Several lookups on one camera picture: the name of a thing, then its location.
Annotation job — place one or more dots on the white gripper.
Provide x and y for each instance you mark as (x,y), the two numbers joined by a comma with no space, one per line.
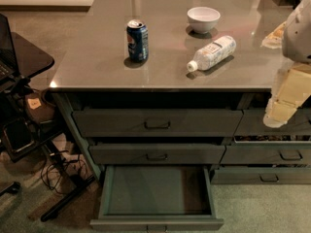
(297,36)

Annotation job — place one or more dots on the grey drawer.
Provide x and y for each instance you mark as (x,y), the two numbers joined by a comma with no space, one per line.
(157,122)
(251,124)
(248,175)
(268,153)
(154,199)
(156,153)

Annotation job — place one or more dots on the white plastic bottle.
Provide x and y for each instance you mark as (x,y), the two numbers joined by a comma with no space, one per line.
(212,54)

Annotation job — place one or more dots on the white ceramic bowl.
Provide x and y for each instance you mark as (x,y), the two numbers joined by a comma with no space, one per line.
(203,19)

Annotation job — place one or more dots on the blue soda can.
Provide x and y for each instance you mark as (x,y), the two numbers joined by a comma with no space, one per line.
(137,40)

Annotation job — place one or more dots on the brown bag with label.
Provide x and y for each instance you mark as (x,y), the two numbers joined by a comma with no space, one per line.
(40,106)

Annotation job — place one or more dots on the black side table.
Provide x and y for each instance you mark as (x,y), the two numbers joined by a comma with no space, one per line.
(33,61)

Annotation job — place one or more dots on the black laptop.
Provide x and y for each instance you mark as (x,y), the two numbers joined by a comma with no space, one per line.
(8,58)

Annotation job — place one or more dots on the grey drawer cabinet frame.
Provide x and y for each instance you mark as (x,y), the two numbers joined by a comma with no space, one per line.
(69,102)

